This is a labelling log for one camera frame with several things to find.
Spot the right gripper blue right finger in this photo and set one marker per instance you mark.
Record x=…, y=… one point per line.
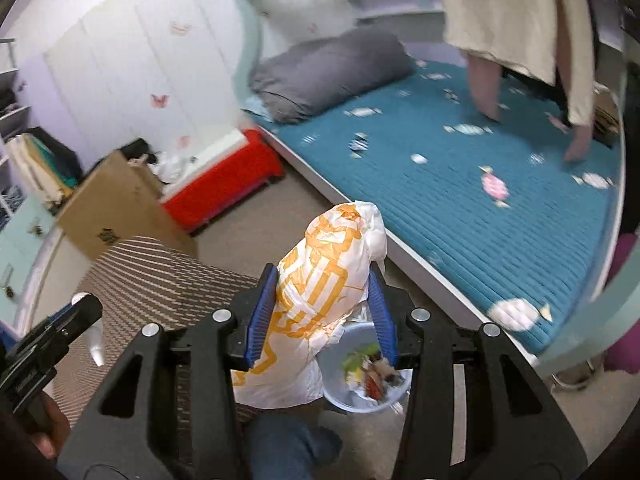
x=380, y=307

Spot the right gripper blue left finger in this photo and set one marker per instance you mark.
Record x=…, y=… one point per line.
x=262, y=300

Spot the green sock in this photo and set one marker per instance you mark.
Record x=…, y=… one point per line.
x=355, y=359

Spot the white orange plastic bag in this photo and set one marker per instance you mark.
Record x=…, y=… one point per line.
x=321, y=281

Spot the small white bottle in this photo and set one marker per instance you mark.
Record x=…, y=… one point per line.
x=92, y=334

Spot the light blue trash bin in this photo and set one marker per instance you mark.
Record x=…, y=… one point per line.
x=377, y=385

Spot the cream low cabinet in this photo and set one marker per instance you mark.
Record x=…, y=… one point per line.
x=53, y=279

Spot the teal drawer unit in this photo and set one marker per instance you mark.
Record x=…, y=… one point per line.
x=25, y=248

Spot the brown polka dot tablecloth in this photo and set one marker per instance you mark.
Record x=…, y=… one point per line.
x=139, y=281

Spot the teal bed mattress cover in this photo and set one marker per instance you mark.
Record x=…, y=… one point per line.
x=493, y=207

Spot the red storage bench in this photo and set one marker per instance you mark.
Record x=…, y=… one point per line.
x=244, y=162

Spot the white bag on bench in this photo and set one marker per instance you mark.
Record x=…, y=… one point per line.
x=171, y=167

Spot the brown cardboard box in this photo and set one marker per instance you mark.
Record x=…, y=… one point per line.
x=114, y=204

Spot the hanging clothes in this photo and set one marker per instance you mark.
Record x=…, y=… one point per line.
x=48, y=168

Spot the white cubby shelf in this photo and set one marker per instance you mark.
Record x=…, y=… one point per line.
x=14, y=119

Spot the grey folded duvet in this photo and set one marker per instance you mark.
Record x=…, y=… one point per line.
x=312, y=77

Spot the wardrobe with butterfly stickers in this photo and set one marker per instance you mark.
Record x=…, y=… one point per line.
x=101, y=73

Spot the person in beige shirt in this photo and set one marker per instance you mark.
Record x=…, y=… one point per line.
x=548, y=40

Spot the teal bunk bed frame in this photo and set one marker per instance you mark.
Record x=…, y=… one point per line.
x=271, y=27

